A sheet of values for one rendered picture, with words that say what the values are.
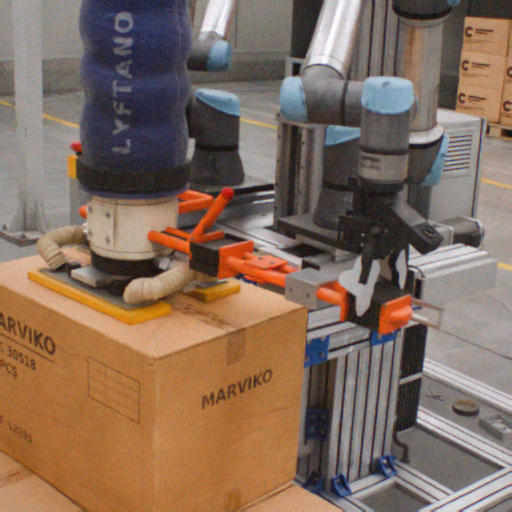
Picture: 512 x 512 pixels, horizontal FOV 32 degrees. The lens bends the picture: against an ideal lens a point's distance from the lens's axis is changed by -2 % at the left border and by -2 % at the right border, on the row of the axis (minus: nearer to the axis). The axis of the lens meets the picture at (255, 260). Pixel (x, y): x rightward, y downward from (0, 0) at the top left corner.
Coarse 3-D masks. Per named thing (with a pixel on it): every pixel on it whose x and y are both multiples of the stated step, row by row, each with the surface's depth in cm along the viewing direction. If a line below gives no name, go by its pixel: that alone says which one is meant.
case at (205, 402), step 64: (0, 320) 187; (64, 320) 170; (192, 320) 170; (256, 320) 172; (0, 384) 192; (64, 384) 175; (128, 384) 160; (192, 384) 161; (256, 384) 175; (0, 448) 198; (64, 448) 179; (128, 448) 164; (192, 448) 166; (256, 448) 180
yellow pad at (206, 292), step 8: (200, 280) 184; (216, 280) 185; (224, 280) 185; (200, 288) 182; (208, 288) 182; (216, 288) 182; (224, 288) 182; (232, 288) 184; (240, 288) 186; (192, 296) 182; (200, 296) 180; (208, 296) 179; (216, 296) 181; (224, 296) 182
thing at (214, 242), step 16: (192, 240) 165; (208, 240) 168; (224, 240) 169; (240, 240) 169; (192, 256) 166; (208, 256) 162; (224, 256) 161; (240, 256) 165; (208, 272) 163; (224, 272) 162; (240, 272) 166
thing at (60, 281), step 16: (32, 272) 186; (48, 272) 185; (64, 272) 185; (48, 288) 182; (64, 288) 178; (80, 288) 177; (96, 288) 177; (112, 288) 173; (96, 304) 172; (112, 304) 171; (128, 304) 170; (144, 304) 170; (160, 304) 172; (128, 320) 166; (144, 320) 168
